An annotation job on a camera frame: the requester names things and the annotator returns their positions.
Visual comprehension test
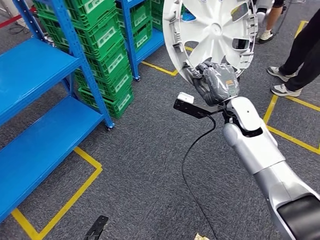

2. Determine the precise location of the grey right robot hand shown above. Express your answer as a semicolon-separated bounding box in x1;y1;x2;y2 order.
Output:
183;61;240;107

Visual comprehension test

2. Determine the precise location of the silver plastic wheel hubcap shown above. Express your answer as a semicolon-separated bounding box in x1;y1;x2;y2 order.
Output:
162;0;259;85

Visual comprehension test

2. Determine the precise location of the blue metal shelf rack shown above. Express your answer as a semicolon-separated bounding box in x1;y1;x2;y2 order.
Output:
115;0;197;82
0;0;115;223

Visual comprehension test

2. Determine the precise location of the person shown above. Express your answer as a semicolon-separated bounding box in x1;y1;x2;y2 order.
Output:
266;8;320;98
254;0;286;45

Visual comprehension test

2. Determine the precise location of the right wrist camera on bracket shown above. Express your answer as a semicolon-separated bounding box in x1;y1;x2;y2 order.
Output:
173;92;224;120

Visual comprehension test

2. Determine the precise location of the black camera cable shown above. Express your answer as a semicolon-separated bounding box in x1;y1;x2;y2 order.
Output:
181;114;217;240

